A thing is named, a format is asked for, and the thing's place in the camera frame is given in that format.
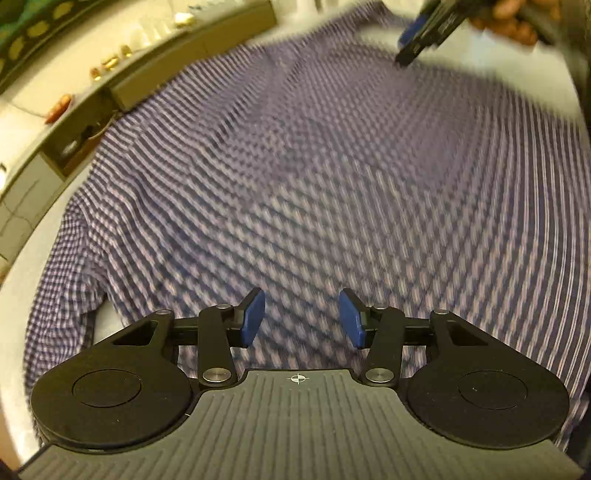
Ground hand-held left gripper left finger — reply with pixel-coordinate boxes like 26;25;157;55
93;287;266;387

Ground clear drinking glasses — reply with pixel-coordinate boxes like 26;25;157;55
131;16;174;49

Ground golden ornaments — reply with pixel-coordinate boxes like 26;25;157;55
89;44;134;83

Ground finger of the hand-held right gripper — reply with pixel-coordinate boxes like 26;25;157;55
394;0;445;68

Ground grey low cabinet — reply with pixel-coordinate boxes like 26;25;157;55
0;0;279;259

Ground blue checked shirt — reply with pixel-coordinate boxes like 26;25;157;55
23;0;591;454

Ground red bowl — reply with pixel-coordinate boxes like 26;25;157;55
44;93;75;124

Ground dark patterned wall hanging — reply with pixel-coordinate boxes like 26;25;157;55
0;0;95;90

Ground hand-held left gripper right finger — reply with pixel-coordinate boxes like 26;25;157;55
338;288;498;387

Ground person's right hand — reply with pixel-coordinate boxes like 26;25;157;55
468;0;557;48

